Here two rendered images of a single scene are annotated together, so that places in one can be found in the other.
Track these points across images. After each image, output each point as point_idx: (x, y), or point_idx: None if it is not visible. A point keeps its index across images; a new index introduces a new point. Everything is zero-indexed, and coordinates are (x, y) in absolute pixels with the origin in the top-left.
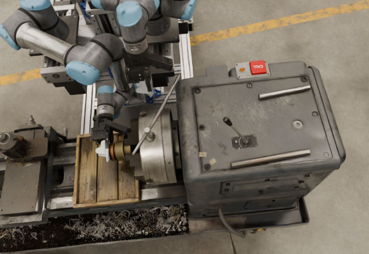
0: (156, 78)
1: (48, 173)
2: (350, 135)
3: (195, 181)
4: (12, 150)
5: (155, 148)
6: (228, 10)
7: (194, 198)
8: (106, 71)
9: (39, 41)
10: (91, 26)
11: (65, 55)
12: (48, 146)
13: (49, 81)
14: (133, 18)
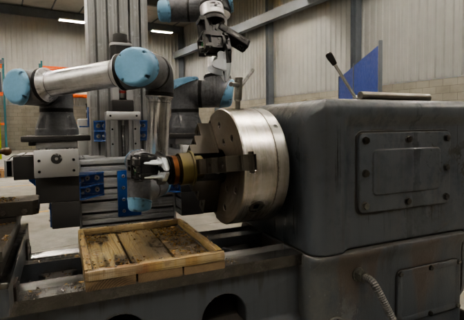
0: (190, 193)
1: (20, 254)
2: None
3: (327, 105)
4: None
5: (250, 113)
6: None
7: (325, 202)
8: (114, 200)
9: (71, 67)
10: (99, 155)
11: (114, 54)
12: (39, 199)
13: (39, 171)
14: None
